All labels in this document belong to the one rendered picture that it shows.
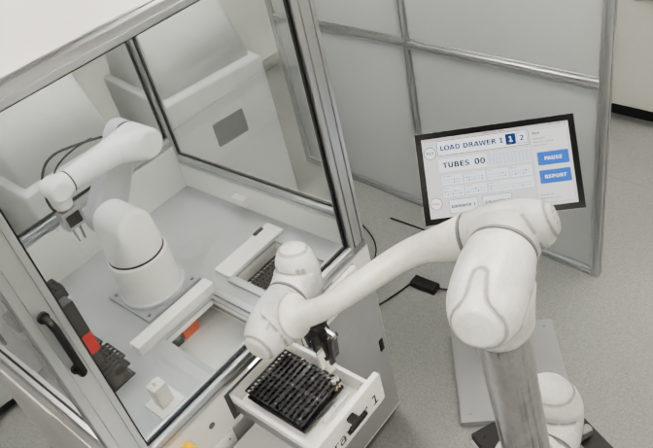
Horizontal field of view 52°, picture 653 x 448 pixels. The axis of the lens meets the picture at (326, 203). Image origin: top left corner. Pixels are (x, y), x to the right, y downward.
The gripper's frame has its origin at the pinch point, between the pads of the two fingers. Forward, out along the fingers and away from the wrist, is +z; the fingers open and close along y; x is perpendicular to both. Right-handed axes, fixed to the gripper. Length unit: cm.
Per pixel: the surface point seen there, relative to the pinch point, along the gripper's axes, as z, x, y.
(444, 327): 100, -96, 33
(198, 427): 8.5, 31.6, 23.0
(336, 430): 9.1, 11.9, -10.8
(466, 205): 0, -74, -1
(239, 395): 13.7, 15.9, 24.6
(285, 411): 10.0, 14.4, 6.0
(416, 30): -11, -168, 79
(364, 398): 10.0, -0.4, -10.7
